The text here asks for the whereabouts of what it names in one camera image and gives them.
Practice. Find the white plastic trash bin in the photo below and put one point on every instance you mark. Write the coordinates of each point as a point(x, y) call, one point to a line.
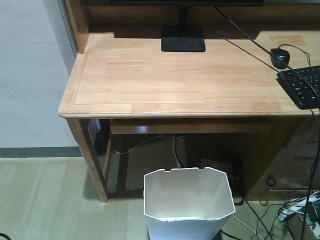
point(186, 203)

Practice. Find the wooden desk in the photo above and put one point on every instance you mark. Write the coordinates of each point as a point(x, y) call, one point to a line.
point(121, 74)

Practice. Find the black computer monitor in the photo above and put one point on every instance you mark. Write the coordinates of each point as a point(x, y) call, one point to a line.
point(183, 37)

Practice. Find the wooden drawer cabinet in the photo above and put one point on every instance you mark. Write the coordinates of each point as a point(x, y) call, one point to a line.
point(277, 164)

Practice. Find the black computer mouse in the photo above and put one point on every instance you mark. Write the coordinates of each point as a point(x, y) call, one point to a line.
point(280, 58)

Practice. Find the black keyboard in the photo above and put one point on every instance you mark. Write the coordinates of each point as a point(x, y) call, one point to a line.
point(304, 91)

